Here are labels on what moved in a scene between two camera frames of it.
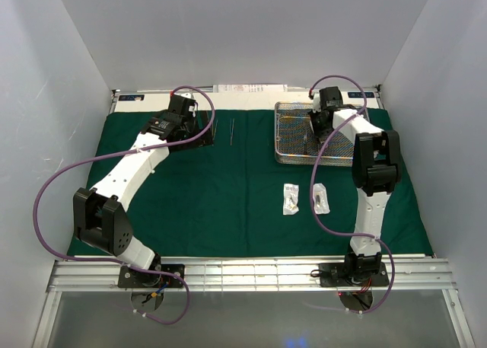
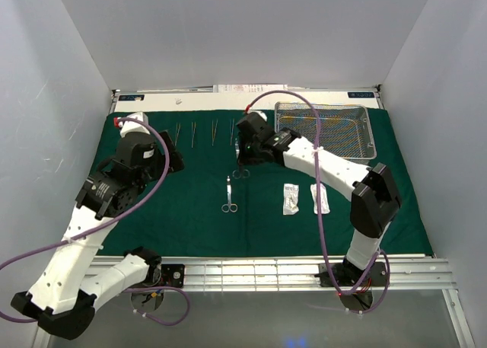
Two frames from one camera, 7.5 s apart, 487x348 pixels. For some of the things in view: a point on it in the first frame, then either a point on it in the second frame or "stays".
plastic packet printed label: x=291 y=193 stays
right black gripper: x=319 y=132 to x=243 y=158
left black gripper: x=204 y=121 to x=161 y=170
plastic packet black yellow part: x=319 y=198 stays
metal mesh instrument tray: x=296 y=143 stays
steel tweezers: x=214 y=129 stays
